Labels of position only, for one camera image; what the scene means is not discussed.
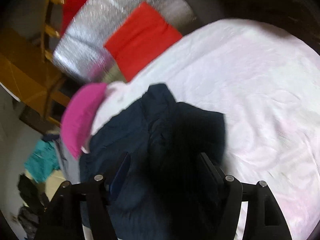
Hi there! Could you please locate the navy blue puffer jacket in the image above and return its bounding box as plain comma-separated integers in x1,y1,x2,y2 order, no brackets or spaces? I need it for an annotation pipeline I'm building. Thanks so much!
79,84,225,239

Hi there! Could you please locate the dark grey puffer jacket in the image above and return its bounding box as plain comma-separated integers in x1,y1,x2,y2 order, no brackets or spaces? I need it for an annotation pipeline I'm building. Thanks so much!
17,206,39,239

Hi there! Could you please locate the cream leather sofa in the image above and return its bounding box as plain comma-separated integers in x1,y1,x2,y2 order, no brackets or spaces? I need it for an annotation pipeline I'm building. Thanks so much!
24,170,65,201

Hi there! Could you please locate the black garment on sofa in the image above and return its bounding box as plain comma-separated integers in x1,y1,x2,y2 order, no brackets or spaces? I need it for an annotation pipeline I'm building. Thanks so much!
17,174,49,216

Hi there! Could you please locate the grey garment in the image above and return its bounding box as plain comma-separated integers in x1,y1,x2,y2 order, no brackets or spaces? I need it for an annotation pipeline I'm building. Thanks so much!
54,138,80,184

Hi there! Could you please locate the teal garment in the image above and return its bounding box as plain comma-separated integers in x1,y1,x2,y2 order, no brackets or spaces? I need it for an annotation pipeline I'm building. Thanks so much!
24,140,60,183

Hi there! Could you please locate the magenta pillow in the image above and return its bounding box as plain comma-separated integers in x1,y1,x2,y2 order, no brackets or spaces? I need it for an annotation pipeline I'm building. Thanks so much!
60,83,107,160

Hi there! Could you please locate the white bed cover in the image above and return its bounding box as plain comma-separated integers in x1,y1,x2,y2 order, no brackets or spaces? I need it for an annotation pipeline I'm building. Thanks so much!
91,20,319,239

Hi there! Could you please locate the orange wooden cabinet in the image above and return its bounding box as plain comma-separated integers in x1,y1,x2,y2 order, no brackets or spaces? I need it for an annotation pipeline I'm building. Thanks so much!
1,28,70,127

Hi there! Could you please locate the wooden stair railing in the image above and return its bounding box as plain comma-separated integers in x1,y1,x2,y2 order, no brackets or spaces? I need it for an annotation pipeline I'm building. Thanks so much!
40,0,65,62

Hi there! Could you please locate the silver foil insulation panel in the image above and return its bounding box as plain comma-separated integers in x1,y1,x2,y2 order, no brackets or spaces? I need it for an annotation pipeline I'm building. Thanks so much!
53,0,196,83

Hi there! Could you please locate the red pillow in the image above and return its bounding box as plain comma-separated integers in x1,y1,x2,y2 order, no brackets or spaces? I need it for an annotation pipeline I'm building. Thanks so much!
104,2,183,81

